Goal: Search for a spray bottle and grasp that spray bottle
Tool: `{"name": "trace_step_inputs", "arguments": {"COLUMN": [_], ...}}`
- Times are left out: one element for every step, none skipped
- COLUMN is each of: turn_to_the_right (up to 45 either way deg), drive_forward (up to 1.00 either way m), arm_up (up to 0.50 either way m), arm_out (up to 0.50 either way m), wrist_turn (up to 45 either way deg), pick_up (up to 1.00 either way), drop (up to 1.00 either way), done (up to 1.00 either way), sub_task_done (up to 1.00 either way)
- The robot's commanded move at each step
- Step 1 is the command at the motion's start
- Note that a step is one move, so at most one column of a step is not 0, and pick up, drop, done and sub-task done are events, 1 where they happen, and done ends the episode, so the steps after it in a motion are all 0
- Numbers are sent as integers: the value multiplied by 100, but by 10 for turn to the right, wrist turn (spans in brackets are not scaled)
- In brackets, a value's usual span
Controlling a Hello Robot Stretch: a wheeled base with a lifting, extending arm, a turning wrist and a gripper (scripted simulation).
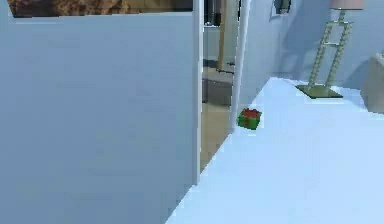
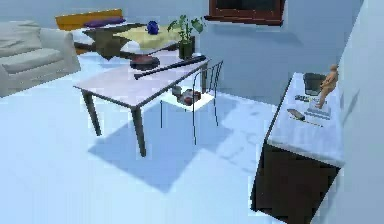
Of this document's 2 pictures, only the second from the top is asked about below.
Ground dark red round object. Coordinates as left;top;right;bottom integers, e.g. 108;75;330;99
179;89;202;106

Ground black baseball bat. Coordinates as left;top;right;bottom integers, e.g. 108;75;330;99
133;55;208;81

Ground white dining table dark legs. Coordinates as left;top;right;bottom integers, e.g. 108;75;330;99
73;49;211;158

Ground dark red round bowl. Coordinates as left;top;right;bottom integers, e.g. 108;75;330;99
129;54;161;72

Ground green potted house plant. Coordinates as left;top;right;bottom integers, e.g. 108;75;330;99
166;14;205;61

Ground yellow table cloth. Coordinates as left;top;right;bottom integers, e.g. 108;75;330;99
113;25;183;51

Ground blue round vase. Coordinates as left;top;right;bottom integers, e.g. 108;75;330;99
146;20;160;36

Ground grey flat phone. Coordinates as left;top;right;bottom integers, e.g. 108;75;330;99
286;108;307;122

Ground dark red framed window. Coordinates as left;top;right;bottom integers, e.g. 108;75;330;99
204;0;287;27

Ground dark cabinet with white top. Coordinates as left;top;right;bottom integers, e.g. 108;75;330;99
250;71;346;224

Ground black remote control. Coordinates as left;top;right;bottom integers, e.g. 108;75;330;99
294;94;319;103

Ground dark low coffee table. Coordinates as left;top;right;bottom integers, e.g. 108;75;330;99
71;22;181;62

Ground thin grey pencil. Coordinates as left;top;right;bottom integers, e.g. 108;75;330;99
299;119;324;128

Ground dark grey square box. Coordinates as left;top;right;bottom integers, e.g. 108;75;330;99
302;72;328;97

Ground purple cushion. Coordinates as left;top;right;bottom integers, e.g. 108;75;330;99
83;17;127;29

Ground grey flat book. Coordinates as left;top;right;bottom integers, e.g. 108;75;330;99
303;105;332;121

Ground tan human figure statue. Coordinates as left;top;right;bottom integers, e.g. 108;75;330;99
315;64;340;110

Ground orange wooden bench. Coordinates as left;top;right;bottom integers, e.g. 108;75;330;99
54;8;124;32

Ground white sofa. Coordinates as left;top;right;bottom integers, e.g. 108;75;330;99
0;20;82;98

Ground white wire frame chair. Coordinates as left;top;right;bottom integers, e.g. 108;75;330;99
159;60;224;146

